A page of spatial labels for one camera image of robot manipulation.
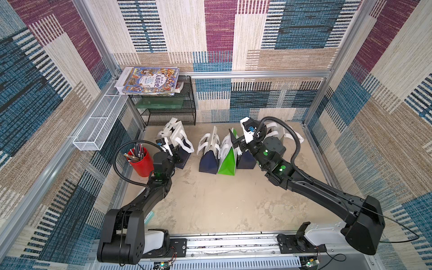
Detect navy white takeout bag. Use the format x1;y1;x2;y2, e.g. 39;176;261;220
156;118;195;169
197;126;220;174
262;117;294;142
235;146;256;169

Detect green white takeout bag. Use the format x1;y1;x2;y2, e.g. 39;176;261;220
218;128;241;176

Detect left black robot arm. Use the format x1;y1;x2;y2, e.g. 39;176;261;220
97;140;178;266

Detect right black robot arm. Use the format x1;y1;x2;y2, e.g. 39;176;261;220
229;117;385;255

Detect red plastic cup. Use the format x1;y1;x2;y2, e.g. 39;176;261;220
129;148;154;177

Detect pencils in red cup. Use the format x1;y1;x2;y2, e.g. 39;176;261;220
123;144;147;163

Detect green tray on shelf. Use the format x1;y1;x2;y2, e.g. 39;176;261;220
135;97;184;109

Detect square mint alarm clock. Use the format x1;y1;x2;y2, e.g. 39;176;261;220
144;211;155;225

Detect colourful picture book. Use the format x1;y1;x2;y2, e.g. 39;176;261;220
115;66;184;96

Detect black wire mesh shelf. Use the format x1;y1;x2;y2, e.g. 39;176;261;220
130;75;196;126

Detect white wire basket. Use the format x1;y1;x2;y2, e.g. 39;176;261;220
73;94;128;151

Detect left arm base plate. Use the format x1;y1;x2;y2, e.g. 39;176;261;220
142;229;187;259

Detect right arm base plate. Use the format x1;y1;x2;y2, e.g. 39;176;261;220
276;222;327;254

